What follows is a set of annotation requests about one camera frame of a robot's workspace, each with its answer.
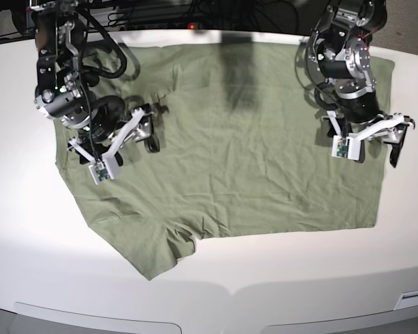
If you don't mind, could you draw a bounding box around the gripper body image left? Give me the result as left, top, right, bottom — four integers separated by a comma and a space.
75, 95, 153, 146

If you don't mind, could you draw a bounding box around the green T-shirt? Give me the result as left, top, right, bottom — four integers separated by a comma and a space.
54, 42, 387, 280

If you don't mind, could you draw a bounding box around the black power strip red light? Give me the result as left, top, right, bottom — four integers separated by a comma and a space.
121, 22, 212, 31

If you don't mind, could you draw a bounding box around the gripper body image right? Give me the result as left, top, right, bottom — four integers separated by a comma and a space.
329, 93, 410, 143

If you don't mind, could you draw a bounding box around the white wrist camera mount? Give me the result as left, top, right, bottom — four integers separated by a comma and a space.
322, 111, 416, 161
68, 106, 153, 185

